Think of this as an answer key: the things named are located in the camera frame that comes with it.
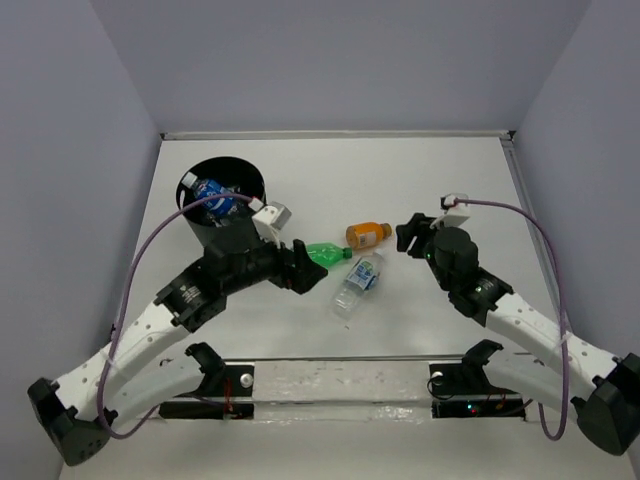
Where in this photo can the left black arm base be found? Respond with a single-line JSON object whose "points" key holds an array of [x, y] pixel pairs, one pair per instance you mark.
{"points": [[230, 399]]}

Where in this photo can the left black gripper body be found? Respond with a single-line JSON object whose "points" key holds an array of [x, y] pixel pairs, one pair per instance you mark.
{"points": [[262, 260]]}

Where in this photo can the green plastic bottle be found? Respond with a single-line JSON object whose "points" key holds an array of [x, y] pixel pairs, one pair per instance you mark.
{"points": [[328, 254]]}

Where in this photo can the clear bottle white cap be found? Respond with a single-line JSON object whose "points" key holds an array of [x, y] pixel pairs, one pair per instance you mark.
{"points": [[213, 220]]}

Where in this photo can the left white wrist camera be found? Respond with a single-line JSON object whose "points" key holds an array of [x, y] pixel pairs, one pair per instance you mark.
{"points": [[269, 219]]}

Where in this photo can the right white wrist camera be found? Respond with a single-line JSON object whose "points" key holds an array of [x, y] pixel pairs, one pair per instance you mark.
{"points": [[455, 211]]}

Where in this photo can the orange juice bottle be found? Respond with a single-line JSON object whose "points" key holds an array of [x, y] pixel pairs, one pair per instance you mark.
{"points": [[367, 235]]}

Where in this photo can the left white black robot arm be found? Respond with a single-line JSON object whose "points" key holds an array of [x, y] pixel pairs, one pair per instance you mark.
{"points": [[81, 410]]}

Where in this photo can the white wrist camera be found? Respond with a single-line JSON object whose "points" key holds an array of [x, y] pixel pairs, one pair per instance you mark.
{"points": [[455, 211], [269, 219]]}

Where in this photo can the black cylindrical bin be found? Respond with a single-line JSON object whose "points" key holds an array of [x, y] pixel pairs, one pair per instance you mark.
{"points": [[219, 175]]}

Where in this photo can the blue label water bottle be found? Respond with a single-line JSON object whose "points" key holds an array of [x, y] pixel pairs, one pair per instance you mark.
{"points": [[203, 188]]}

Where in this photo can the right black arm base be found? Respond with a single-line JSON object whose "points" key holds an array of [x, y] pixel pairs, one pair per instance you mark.
{"points": [[459, 392]]}

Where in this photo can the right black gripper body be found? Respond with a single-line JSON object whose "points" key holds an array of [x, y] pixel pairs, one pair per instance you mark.
{"points": [[423, 247]]}

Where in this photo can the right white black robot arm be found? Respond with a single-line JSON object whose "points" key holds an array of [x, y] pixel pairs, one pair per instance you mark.
{"points": [[592, 387]]}

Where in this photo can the clear bottle teal label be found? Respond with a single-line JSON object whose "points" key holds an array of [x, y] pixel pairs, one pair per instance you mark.
{"points": [[360, 280]]}

